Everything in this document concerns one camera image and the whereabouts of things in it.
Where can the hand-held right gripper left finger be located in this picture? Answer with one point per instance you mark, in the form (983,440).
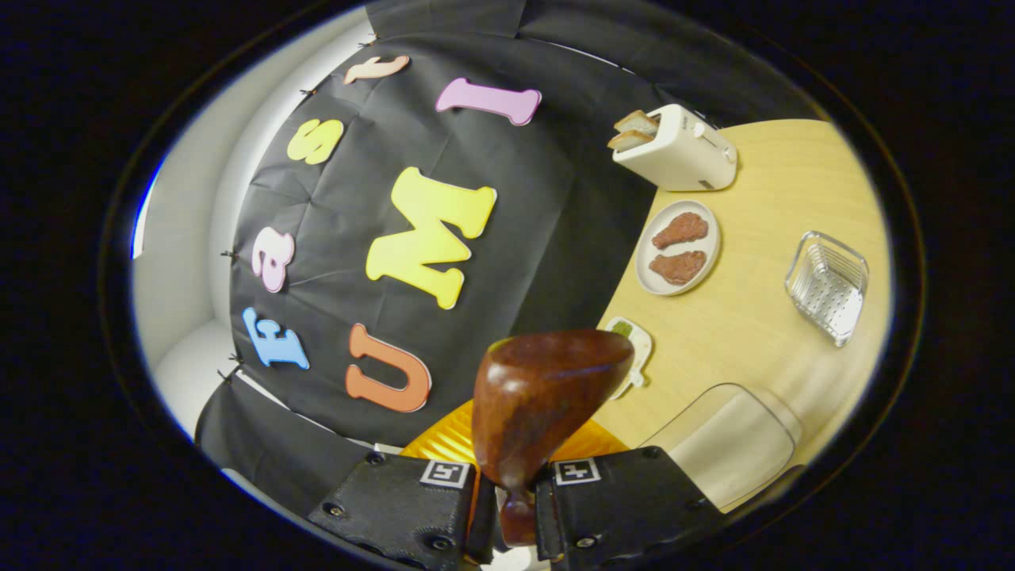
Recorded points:
(388,503)

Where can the white toaster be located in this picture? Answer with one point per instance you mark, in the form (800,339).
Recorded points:
(686,159)

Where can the brown wooden spoon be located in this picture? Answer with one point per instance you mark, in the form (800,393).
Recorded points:
(547,388)

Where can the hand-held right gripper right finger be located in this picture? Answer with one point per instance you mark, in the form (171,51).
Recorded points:
(626,500)

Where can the round white plate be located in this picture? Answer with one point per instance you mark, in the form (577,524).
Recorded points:
(644,262)

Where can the brown fried chicken piece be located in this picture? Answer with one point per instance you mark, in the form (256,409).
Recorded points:
(682,230)
(678,267)

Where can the white divided grain dish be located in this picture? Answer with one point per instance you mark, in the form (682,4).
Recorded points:
(638,349)

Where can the clear metal chopstick holder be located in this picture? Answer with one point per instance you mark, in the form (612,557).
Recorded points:
(829,285)

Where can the toasted bread slice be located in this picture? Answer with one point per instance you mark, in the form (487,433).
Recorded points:
(637,121)
(630,140)

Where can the clear plastic rice box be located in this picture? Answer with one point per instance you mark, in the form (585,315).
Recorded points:
(729,444)

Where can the black backdrop cloth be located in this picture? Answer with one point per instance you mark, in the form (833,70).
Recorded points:
(555,198)

